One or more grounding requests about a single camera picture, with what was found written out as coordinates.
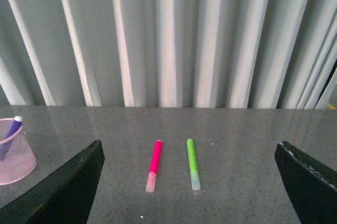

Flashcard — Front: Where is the grey pleated curtain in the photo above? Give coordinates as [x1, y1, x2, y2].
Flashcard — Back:
[1, 0, 336, 109]

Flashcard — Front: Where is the pink marker pen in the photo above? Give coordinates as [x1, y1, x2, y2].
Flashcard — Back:
[145, 140, 162, 193]

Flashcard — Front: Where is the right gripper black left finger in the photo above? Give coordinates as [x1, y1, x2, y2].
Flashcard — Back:
[1, 140, 105, 223]

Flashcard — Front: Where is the pink mesh pen cup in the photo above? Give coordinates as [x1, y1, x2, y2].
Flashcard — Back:
[1, 118, 37, 186]

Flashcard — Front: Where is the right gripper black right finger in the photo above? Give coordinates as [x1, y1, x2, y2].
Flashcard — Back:
[274, 141, 336, 223]

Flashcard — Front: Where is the purple marker pen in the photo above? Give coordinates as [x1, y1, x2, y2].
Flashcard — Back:
[0, 115, 24, 162]

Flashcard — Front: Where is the green marker pen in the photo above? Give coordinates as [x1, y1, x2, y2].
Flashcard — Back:
[186, 139, 201, 191]

